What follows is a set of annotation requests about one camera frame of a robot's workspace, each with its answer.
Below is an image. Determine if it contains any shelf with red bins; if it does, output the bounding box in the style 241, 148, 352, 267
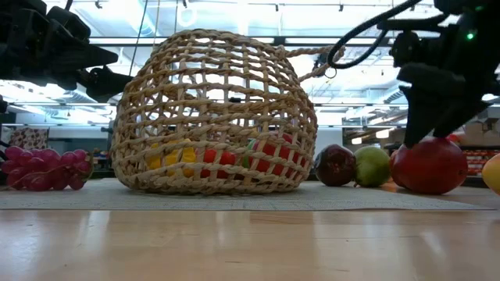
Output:
466, 148, 489, 179

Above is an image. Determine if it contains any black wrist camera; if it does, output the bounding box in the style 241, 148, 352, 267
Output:
397, 62, 472, 96
46, 5, 91, 40

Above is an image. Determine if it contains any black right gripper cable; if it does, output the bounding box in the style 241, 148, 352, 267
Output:
327, 0, 423, 70

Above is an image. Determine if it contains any purple grape bunch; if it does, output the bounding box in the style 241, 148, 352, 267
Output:
0, 145, 95, 192

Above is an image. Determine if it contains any yellow bell pepper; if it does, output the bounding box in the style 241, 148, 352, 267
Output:
147, 139, 198, 179

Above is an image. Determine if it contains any woven straw basket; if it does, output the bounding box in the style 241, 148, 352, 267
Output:
110, 29, 347, 195

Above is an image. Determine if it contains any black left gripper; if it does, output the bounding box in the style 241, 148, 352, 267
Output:
0, 0, 134, 103

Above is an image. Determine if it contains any dark red apple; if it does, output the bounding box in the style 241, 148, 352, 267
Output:
314, 144, 357, 187

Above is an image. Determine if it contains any grey woven placemat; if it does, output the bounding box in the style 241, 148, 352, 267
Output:
0, 178, 497, 212

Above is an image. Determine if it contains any red yellow mango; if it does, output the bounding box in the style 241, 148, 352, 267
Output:
481, 152, 500, 197

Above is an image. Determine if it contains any brown cardboard box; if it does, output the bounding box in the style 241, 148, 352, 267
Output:
464, 116, 500, 148

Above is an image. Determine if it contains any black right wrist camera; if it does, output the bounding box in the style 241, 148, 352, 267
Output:
397, 62, 472, 96

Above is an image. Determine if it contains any black overhead camera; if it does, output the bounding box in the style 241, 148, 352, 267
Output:
312, 49, 338, 80

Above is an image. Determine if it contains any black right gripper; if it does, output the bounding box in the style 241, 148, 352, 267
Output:
390, 30, 500, 148

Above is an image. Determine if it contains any green pear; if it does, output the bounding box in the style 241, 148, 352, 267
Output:
353, 145, 391, 187

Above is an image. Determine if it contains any floral patterned box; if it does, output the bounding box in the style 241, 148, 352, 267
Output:
8, 127, 48, 151

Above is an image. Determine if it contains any large red apple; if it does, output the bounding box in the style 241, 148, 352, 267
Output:
252, 131, 305, 176

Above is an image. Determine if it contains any black linear ceiling light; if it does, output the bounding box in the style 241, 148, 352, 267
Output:
91, 36, 500, 48

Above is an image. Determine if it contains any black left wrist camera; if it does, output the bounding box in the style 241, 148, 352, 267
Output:
46, 5, 91, 40

